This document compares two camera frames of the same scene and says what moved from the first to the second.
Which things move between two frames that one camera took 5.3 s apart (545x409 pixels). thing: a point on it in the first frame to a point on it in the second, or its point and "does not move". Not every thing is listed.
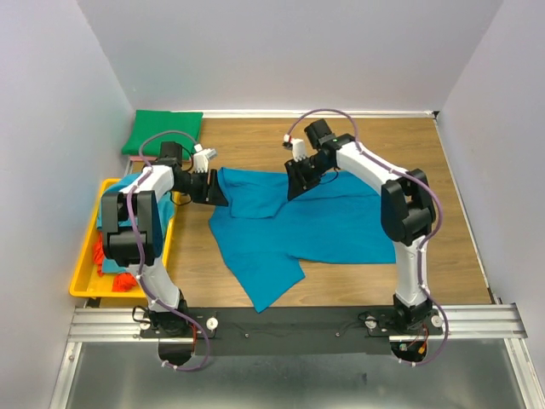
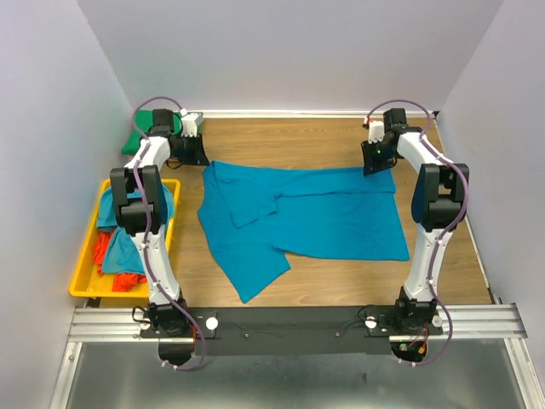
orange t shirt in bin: [121, 282] does not move
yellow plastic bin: [87, 281] does not move
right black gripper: [296, 185] to [369, 164]
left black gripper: [211, 192] to [198, 155]
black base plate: [295, 331] does not move
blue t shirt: [265, 236] does not move
